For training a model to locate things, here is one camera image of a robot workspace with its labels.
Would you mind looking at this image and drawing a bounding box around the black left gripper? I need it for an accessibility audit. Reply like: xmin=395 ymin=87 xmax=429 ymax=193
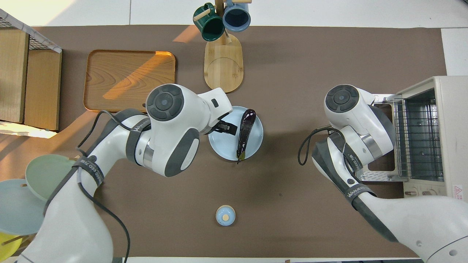
xmin=209 ymin=116 xmax=238 ymax=136

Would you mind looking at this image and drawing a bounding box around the dark purple eggplant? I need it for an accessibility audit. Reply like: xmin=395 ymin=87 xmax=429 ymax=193
xmin=236 ymin=109 xmax=257 ymax=164

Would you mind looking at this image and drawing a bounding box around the light blue ribbed plate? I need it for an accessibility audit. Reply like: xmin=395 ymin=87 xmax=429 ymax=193
xmin=208 ymin=106 xmax=264 ymax=161

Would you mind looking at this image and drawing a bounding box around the glass oven door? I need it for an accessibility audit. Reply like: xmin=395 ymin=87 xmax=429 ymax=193
xmin=360 ymin=94 xmax=406 ymax=182

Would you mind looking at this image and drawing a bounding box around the cream toaster oven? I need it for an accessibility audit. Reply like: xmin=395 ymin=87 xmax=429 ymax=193
xmin=393 ymin=76 xmax=468 ymax=203

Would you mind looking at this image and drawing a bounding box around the wooden mug tree stand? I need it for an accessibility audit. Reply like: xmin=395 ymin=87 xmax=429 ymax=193
xmin=193 ymin=0 xmax=253 ymax=94

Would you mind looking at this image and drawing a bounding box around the brown table mat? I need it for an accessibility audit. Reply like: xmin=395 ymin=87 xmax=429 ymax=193
xmin=0 ymin=25 xmax=468 ymax=258

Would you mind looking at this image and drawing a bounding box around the dark green mug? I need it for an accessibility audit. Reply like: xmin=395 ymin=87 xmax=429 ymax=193
xmin=193 ymin=3 xmax=225 ymax=42

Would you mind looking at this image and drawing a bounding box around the blue mug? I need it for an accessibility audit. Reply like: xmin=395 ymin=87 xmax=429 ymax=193
xmin=222 ymin=0 xmax=252 ymax=32

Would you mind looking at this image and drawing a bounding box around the wooden serving tray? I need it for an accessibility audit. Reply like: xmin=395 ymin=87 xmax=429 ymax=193
xmin=83 ymin=50 xmax=177 ymax=112

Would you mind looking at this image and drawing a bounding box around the pale green plate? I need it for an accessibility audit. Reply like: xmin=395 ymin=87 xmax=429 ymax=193
xmin=26 ymin=154 xmax=79 ymax=201

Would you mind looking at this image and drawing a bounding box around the light blue racked plate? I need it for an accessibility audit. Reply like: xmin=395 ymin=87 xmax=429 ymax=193
xmin=0 ymin=179 xmax=48 ymax=236

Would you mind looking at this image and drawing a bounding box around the yellow plate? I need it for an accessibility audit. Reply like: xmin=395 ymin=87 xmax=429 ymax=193
xmin=0 ymin=232 xmax=22 ymax=258

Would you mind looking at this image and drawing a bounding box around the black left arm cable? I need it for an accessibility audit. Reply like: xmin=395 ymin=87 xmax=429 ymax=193
xmin=76 ymin=110 xmax=131 ymax=263

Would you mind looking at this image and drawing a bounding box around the metal oven wire rack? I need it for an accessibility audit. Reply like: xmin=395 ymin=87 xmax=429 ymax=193
xmin=397 ymin=100 xmax=443 ymax=179

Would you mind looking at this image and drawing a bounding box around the black wire basket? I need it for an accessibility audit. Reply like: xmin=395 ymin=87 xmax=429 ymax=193
xmin=0 ymin=16 xmax=52 ymax=52

